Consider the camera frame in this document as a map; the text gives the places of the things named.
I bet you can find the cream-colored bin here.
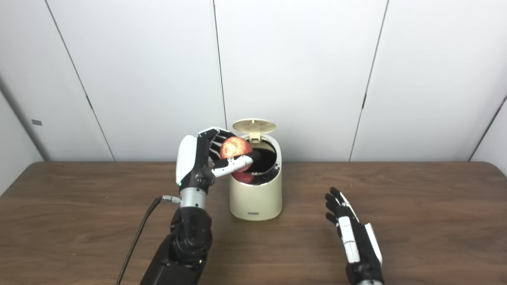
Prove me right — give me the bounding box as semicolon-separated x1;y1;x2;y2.
229;134;283;221

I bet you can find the red apple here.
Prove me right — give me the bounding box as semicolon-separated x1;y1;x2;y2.
220;137;256;184

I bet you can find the round cream bin lid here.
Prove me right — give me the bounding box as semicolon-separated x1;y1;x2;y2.
232;118;277;143

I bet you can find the black and white right hand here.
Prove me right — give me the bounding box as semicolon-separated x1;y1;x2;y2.
325;187;385;283

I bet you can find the black bin liner bag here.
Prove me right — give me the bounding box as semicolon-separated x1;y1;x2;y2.
238;139;280;186

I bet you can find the black and white left hand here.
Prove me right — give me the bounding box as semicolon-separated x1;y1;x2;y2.
175;127;261;190

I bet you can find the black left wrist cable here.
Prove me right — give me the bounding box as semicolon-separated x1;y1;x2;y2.
116;195;182;285

